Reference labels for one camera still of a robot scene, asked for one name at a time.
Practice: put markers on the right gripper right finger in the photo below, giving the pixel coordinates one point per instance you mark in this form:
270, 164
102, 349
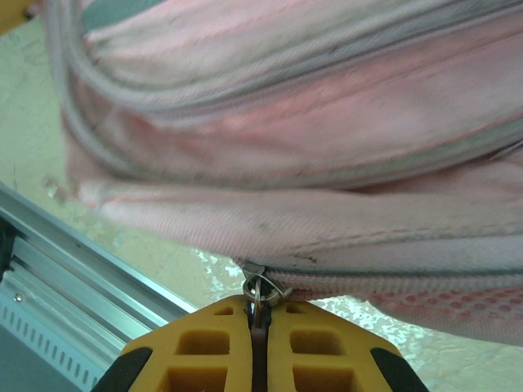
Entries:
327, 355

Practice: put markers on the pink student backpack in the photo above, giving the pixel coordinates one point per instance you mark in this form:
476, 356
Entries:
286, 143

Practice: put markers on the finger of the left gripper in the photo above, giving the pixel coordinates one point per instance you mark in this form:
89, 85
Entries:
14, 12

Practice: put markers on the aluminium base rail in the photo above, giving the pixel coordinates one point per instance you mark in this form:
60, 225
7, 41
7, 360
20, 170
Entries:
81, 277

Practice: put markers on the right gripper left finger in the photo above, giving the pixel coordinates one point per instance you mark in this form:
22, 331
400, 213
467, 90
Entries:
196, 355

